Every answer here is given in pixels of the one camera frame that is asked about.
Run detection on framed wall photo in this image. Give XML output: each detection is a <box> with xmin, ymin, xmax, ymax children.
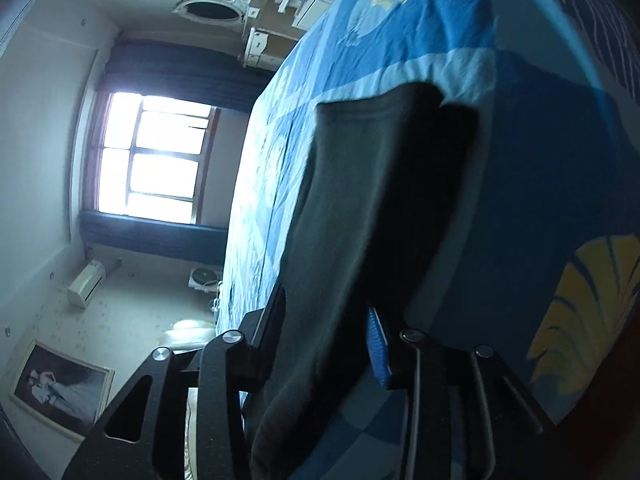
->
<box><xmin>9</xmin><ymin>340</ymin><xmax>115</xmax><ymax>443</ymax></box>

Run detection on white air conditioner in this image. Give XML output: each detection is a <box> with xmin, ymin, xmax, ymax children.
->
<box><xmin>67</xmin><ymin>259</ymin><xmax>107</xmax><ymax>308</ymax></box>

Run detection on black pants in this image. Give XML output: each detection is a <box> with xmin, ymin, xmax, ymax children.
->
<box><xmin>250</xmin><ymin>81</ymin><xmax>481</xmax><ymax>480</ymax></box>

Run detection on wood-framed window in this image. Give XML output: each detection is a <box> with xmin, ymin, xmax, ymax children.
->
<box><xmin>82</xmin><ymin>91</ymin><xmax>221</xmax><ymax>223</ymax></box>

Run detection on blue leaf-print bed sheet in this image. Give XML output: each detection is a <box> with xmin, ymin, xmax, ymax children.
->
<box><xmin>215</xmin><ymin>0</ymin><xmax>640</xmax><ymax>426</ymax></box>

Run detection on white box fan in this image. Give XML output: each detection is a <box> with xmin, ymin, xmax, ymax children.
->
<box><xmin>188</xmin><ymin>267</ymin><xmax>223</xmax><ymax>291</ymax></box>

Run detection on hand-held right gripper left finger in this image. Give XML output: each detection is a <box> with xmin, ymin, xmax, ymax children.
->
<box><xmin>62</xmin><ymin>284</ymin><xmax>288</xmax><ymax>480</ymax></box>

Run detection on dark blue curtain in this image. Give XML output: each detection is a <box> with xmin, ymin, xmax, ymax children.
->
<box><xmin>102</xmin><ymin>42</ymin><xmax>273</xmax><ymax>113</ymax></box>
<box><xmin>80</xmin><ymin>210</ymin><xmax>228</xmax><ymax>265</ymax></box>

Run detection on oval vanity mirror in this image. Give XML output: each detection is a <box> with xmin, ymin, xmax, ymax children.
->
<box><xmin>172</xmin><ymin>0</ymin><xmax>251</xmax><ymax>25</ymax></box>

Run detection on white dressing table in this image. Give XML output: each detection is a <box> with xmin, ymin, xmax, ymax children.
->
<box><xmin>242</xmin><ymin>0</ymin><xmax>311</xmax><ymax>68</ymax></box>

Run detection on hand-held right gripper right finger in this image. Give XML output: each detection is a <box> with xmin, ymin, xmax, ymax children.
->
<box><xmin>366</xmin><ymin>306</ymin><xmax>557</xmax><ymax>480</ymax></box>

